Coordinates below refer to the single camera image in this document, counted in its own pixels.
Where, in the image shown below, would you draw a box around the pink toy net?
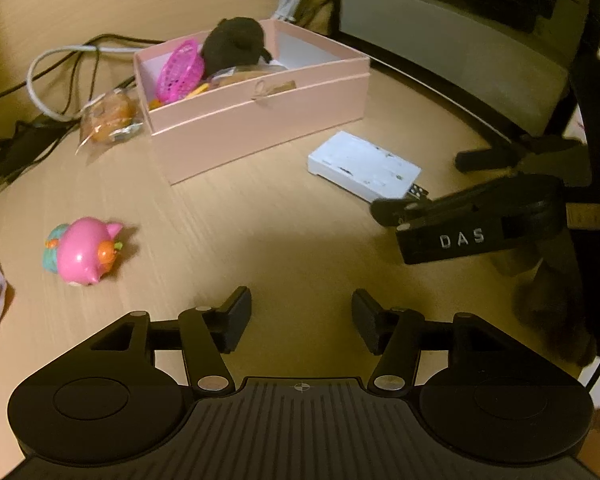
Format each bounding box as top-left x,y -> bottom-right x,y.
155,39 -> 206,104

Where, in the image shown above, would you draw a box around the small bread packet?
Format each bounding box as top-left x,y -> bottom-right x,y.
75,87 -> 145,153

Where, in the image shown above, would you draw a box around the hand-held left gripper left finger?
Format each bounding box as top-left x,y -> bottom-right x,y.
87,286 -> 253,394

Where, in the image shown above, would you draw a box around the yellow building brick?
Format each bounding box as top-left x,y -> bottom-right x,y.
149,82 -> 213,110

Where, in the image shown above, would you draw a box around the computer case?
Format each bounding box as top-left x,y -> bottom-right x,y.
337,0 -> 598,137

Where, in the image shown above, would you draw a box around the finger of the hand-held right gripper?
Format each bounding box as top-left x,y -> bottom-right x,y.
369,176 -> 565,227
454,134 -> 583,174

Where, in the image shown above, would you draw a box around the dark plush toy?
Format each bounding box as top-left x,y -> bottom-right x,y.
200,16 -> 274,73

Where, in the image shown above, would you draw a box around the person's right hand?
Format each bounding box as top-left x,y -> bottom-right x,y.
511,259 -> 598,367

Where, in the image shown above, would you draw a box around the black power adapter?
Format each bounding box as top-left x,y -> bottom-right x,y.
0,114 -> 70,177

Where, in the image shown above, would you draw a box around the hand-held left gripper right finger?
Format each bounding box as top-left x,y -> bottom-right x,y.
351,288 -> 512,394

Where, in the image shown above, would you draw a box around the pink cardboard box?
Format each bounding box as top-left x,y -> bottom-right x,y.
132,18 -> 372,187

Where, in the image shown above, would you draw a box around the grey cable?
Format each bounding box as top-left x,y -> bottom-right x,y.
26,44 -> 148,122

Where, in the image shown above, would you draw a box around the pink pig toy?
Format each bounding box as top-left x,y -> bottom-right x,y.
42,216 -> 127,288

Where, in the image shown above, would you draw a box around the black cable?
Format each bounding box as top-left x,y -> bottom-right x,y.
0,33 -> 167,161

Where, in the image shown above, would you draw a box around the white plug adapter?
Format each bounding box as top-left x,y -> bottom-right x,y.
307,130 -> 430,205

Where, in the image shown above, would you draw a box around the large bread packet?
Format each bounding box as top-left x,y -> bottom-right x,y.
209,64 -> 283,85

